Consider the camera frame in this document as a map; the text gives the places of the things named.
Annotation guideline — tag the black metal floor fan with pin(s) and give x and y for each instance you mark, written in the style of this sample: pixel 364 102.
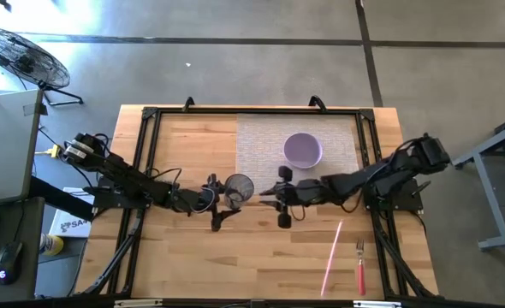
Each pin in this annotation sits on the black metal floor fan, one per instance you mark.
pixel 23 60

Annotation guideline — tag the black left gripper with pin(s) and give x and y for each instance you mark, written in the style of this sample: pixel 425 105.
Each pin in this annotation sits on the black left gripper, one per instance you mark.
pixel 199 200

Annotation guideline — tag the grey woven placemat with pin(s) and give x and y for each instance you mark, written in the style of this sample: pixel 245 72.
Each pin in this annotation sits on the grey woven placemat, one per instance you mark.
pixel 261 145

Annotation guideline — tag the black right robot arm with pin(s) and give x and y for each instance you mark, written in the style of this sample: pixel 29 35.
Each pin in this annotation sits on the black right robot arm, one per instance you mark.
pixel 385 175

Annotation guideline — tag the yellow power plug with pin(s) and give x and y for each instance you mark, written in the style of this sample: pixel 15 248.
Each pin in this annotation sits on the yellow power plug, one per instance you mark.
pixel 54 151

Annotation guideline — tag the silver metal bracket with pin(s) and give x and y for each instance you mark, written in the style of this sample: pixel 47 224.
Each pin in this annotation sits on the silver metal bracket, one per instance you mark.
pixel 376 304
pixel 138 303

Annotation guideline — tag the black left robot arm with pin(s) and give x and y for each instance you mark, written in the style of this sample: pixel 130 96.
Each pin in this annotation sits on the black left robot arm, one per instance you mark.
pixel 124 177

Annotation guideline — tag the pink drinking straw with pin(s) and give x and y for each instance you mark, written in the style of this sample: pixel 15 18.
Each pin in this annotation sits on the pink drinking straw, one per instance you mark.
pixel 331 258

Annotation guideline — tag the purple plastic bowl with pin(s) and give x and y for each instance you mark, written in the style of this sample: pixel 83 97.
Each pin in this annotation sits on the purple plastic bowl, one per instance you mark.
pixel 303 150

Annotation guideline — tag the white cardboard box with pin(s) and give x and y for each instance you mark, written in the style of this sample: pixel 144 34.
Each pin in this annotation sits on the white cardboard box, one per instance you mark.
pixel 70 222

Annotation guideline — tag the black aluminium table frame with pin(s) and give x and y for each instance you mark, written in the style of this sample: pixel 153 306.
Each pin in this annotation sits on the black aluminium table frame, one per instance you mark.
pixel 252 110

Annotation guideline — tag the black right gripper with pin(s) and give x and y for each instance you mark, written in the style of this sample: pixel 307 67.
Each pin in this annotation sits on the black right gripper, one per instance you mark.
pixel 299 192

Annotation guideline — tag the black computer mouse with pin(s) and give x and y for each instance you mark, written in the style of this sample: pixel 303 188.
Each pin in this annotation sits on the black computer mouse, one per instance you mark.
pixel 7 263

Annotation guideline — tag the grey metal cart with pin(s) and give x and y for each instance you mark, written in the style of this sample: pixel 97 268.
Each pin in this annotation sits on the grey metal cart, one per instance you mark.
pixel 492 179

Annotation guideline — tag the black mesh pen cup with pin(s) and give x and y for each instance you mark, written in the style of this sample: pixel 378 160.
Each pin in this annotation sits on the black mesh pen cup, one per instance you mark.
pixel 239 190

